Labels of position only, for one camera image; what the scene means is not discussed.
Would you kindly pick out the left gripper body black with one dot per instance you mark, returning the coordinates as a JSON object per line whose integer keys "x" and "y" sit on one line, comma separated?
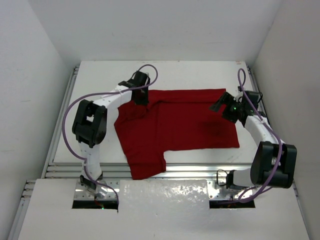
{"x": 141, "y": 97}

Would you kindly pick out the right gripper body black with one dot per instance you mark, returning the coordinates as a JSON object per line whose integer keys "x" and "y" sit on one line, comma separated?
{"x": 232, "y": 111}

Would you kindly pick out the red t-shirt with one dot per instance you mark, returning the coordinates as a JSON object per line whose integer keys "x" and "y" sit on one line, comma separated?
{"x": 173, "y": 120}

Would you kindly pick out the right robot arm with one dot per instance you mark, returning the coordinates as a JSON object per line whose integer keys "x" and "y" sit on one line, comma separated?
{"x": 273, "y": 157}

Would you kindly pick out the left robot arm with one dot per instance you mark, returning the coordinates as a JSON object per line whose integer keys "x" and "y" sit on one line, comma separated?
{"x": 91, "y": 122}

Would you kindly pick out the white foam panel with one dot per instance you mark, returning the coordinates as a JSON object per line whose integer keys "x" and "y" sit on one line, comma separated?
{"x": 169, "y": 195}

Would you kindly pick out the right aluminium side rail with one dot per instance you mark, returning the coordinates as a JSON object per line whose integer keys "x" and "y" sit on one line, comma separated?
{"x": 255, "y": 87}

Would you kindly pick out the aluminium side rail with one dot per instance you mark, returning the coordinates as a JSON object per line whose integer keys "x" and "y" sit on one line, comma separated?
{"x": 255, "y": 87}
{"x": 58, "y": 127}

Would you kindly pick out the aluminium front rail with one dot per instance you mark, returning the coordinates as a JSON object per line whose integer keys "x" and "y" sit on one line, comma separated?
{"x": 123, "y": 171}

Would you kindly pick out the left aluminium side rail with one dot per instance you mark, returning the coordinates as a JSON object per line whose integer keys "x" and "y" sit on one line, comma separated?
{"x": 58, "y": 127}

